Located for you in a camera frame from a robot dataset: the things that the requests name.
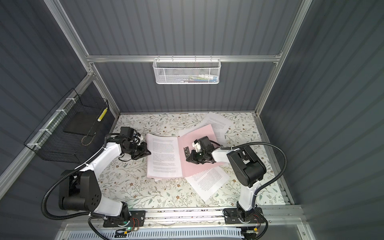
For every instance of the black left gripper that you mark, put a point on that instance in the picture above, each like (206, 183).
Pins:
(144, 152)

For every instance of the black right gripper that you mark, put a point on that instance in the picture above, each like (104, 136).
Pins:
(192, 160)

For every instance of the pink file folder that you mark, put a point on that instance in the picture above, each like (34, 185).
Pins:
(181, 157)

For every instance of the printed paper sheet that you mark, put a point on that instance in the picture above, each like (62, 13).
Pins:
(219, 124)
(164, 161)
(208, 182)

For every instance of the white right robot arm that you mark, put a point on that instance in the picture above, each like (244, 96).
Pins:
(247, 166)

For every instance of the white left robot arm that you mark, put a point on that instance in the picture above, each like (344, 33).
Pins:
(81, 191)

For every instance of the printed paper sheet front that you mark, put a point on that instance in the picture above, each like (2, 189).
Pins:
(208, 182)

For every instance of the yellow marker pen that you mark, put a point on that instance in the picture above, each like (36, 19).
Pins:
(102, 115)

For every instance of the pens in white basket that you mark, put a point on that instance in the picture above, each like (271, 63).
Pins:
(198, 79)

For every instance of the white ventilation grille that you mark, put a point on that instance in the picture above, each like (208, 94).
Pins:
(173, 234)

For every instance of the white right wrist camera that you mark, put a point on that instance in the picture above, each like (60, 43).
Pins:
(197, 146)

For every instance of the black wire mesh basket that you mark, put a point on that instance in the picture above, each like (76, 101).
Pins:
(72, 134)

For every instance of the white wire mesh basket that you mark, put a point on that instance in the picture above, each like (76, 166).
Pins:
(167, 71)

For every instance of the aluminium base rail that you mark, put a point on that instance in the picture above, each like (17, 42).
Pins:
(281, 222)

